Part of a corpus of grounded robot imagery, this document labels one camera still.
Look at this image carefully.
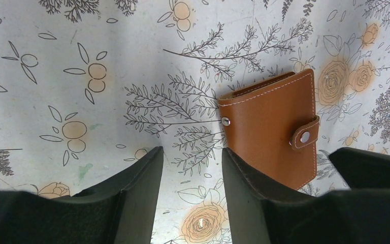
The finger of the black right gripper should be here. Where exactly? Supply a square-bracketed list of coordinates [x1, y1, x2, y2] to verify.
[329, 147, 390, 189]

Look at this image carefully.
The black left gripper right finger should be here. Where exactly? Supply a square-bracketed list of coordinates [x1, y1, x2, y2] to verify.
[222, 147, 313, 243]

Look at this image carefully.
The floral table mat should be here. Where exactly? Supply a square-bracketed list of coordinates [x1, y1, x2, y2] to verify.
[0, 1, 390, 243]

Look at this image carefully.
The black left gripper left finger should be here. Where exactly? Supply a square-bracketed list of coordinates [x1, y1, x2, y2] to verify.
[72, 146, 164, 243]

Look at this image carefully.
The brown leather card holder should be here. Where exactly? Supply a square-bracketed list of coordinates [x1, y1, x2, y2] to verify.
[218, 69, 320, 190]

